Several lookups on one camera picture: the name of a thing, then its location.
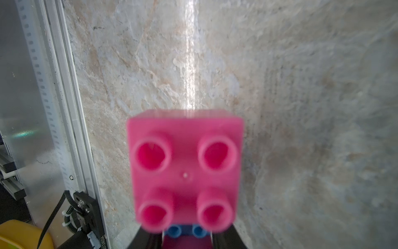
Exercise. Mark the blue 2x4 lego brick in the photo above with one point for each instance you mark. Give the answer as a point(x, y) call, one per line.
point(176, 231)

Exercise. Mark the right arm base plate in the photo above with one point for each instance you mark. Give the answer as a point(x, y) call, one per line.
point(90, 220)

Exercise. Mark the aluminium front rail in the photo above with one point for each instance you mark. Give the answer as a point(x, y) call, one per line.
point(42, 120)

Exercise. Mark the pink 2x2 lego brick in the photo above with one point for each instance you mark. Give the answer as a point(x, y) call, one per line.
point(185, 167)
point(187, 242)

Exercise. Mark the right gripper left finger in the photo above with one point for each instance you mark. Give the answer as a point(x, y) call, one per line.
point(146, 240)

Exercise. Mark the yellow object behind rail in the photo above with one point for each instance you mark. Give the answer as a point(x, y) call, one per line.
point(19, 235)

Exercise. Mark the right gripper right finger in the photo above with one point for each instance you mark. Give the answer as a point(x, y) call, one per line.
point(229, 239)

